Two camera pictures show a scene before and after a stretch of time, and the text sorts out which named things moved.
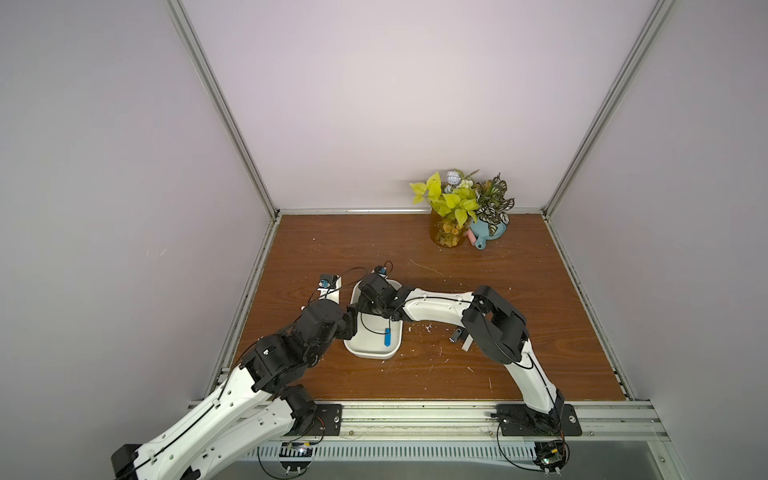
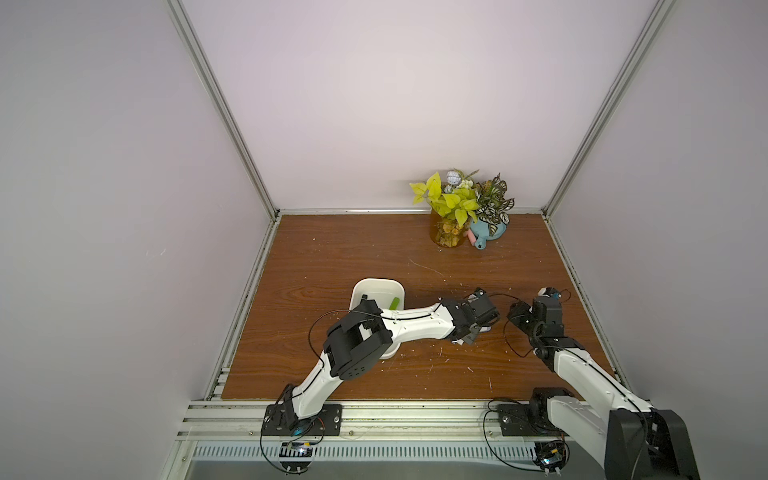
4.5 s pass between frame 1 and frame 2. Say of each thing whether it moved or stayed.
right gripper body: moved
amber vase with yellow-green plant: stayed
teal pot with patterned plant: stayed
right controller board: stayed
